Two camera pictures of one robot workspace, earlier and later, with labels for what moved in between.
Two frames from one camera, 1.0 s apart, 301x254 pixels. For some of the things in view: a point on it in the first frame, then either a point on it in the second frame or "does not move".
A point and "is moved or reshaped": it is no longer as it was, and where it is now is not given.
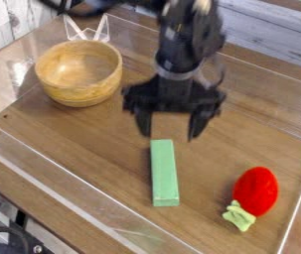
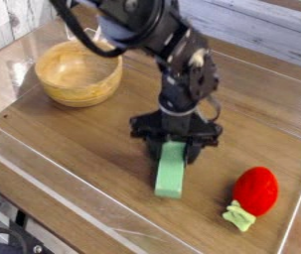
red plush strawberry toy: [254, 195] does not move
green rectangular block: [163, 174] is moved or reshaped
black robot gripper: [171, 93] -> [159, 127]
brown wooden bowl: [79, 72] does not move
